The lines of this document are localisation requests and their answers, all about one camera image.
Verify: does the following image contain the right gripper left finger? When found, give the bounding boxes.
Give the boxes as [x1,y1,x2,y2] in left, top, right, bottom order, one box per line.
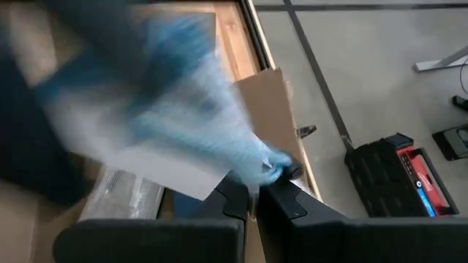
[53,170,254,263]

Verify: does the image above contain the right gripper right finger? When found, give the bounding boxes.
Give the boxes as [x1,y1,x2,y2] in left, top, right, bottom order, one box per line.
[255,162,468,263]

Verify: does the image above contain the clear mesh pouch blue trim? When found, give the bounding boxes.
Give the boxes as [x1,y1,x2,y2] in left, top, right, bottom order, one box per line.
[34,12,295,202]

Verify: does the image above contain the brown cardboard box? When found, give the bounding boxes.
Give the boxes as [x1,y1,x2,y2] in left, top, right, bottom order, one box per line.
[0,67,323,263]

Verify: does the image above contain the silver bubble wrap packet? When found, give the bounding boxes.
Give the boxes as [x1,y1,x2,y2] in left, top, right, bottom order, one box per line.
[79,167,166,222]

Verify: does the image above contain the black red power station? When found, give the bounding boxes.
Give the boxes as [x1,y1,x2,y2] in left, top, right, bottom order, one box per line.
[343,132,461,219]

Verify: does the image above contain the black floor device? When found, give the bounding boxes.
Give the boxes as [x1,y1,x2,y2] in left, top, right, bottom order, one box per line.
[431,123,468,162]

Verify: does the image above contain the black floor adapter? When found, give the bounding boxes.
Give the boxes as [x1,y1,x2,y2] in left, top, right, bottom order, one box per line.
[451,94,468,113]

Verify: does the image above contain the white metal desk foot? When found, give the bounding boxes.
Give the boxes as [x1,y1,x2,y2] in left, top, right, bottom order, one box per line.
[413,45,468,73]

